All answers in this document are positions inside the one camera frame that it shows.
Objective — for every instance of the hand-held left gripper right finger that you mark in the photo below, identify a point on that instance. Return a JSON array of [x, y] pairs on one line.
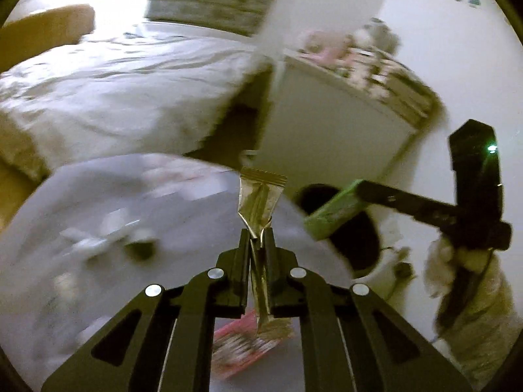
[[269, 261]]

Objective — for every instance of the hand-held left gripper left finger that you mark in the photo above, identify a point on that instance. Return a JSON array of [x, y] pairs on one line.
[[244, 261]]

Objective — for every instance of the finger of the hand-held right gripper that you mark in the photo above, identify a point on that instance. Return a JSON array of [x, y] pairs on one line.
[[400, 202]]

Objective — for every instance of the gold foil wrapper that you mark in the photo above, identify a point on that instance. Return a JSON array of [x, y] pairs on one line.
[[257, 204]]

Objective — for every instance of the black trash bin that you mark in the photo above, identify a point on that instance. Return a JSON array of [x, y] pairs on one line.
[[355, 247]]

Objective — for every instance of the green packet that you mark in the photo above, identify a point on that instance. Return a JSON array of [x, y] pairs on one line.
[[331, 217]]

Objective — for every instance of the small black adapter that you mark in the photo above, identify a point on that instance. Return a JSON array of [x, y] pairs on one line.
[[403, 270]]

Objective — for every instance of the pink striped packet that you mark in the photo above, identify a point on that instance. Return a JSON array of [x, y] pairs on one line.
[[239, 345]]

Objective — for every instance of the white cabinet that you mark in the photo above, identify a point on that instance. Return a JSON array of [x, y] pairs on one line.
[[327, 130]]

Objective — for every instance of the stack of patterned books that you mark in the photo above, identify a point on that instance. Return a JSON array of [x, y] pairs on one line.
[[400, 85]]

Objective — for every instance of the grey plush toy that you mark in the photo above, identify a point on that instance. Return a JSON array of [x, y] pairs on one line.
[[380, 34]]

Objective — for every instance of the pink toy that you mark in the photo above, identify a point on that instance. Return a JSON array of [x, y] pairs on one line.
[[322, 45]]

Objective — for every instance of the bed with white blanket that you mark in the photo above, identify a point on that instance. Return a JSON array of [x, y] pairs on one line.
[[122, 85]]

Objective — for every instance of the wooden headboard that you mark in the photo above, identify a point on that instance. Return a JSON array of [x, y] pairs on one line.
[[45, 32]]

